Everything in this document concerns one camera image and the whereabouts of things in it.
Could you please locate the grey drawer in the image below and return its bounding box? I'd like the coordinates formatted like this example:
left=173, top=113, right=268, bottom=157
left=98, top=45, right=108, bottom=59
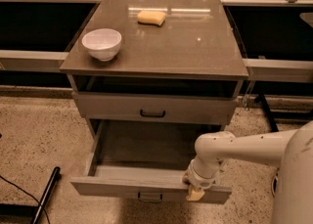
left=69, top=118, right=233, bottom=205
left=72, top=92, right=237, bottom=125

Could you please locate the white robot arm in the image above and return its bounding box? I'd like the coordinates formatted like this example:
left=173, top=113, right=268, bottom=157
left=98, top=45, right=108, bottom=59
left=183, top=121, right=313, bottom=224

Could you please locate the grey drawer cabinet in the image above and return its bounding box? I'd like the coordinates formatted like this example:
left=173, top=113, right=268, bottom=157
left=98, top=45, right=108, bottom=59
left=60, top=0, right=249, bottom=138

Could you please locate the grey top drawer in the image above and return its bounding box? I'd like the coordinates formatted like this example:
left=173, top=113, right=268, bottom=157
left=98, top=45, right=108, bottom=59
left=72, top=92, right=237, bottom=125

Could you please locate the black stand leg right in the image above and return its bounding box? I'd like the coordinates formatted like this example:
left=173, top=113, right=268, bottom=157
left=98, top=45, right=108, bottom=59
left=257, top=93, right=279, bottom=132

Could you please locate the black stand leg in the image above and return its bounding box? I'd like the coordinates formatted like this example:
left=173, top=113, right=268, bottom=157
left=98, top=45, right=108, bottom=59
left=257, top=93, right=279, bottom=132
left=30, top=166, right=62, bottom=224

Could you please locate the black stand leg left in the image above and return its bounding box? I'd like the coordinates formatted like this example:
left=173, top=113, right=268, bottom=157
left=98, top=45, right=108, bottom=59
left=30, top=166, right=62, bottom=224

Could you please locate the white bowl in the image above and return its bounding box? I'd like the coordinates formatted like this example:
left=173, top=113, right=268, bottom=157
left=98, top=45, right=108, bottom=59
left=81, top=28, right=122, bottom=62

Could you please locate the yellow sponge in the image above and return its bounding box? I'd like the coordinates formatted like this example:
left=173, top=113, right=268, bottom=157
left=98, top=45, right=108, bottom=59
left=137, top=10, right=166, bottom=26

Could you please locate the grey metal rail frame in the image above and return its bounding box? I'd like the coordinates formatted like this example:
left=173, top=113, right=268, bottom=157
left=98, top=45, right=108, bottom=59
left=0, top=0, right=313, bottom=83

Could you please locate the black cable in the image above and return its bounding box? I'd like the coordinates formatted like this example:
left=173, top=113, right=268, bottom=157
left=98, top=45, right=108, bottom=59
left=0, top=174, right=52, bottom=224

